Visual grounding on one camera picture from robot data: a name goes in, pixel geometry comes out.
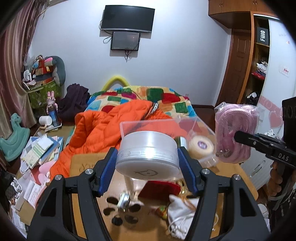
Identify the pink rope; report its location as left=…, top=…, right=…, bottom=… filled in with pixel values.
left=214, top=101, right=260, bottom=164

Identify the cream tub clear lid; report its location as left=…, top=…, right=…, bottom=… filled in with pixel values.
left=189, top=136, right=214, bottom=160

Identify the white drawstring pouch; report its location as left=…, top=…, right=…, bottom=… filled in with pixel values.
left=166, top=194, right=219, bottom=240

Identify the cream mahjong tile box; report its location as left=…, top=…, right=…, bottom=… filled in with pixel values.
left=117, top=192, right=130, bottom=212

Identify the small gourd ornament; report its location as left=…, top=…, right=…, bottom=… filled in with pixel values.
left=155, top=205, right=168, bottom=220

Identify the red velvet pouch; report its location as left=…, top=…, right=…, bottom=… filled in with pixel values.
left=138, top=181, right=181, bottom=202

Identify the white round jar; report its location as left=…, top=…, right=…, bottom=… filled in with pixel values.
left=115, top=131, right=180, bottom=180

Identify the person right hand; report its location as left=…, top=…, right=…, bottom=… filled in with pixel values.
left=267, top=161, right=282, bottom=196

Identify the clear plastic storage bin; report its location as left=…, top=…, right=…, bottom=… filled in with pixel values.
left=119, top=116, right=219, bottom=168

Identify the wooden wardrobe shelf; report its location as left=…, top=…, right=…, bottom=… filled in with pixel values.
left=208, top=1, right=277, bottom=104

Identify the stack of books papers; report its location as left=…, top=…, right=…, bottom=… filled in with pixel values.
left=20, top=134, right=64, bottom=174

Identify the teal rocking horse toy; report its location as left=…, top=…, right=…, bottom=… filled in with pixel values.
left=1, top=113, right=30, bottom=162

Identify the colourful patchwork blanket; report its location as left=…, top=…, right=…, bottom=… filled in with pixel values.
left=86, top=85, right=197, bottom=118

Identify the orange puffer jacket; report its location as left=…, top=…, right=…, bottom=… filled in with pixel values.
left=49, top=99, right=188, bottom=180

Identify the white mug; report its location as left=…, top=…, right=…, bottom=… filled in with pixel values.
left=39, top=115, right=52, bottom=126

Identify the pink bunny figure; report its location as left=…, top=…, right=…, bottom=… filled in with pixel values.
left=46, top=91, right=60, bottom=126

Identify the dark purple garment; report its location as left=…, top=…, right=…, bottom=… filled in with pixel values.
left=58, top=83, right=90, bottom=123

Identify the plush toy pile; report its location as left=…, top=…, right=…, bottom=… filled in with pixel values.
left=22, top=55, right=66, bottom=89

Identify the yellow foam arch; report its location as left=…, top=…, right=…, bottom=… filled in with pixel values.
left=101, top=75, right=130, bottom=91

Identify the striped brown curtain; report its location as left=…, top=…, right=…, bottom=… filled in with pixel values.
left=1, top=1, right=45, bottom=139

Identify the small wall monitor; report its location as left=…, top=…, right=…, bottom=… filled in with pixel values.
left=111, top=31, right=140, bottom=51

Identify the black wall television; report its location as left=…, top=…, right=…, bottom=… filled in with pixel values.
left=101, top=5, right=155, bottom=33

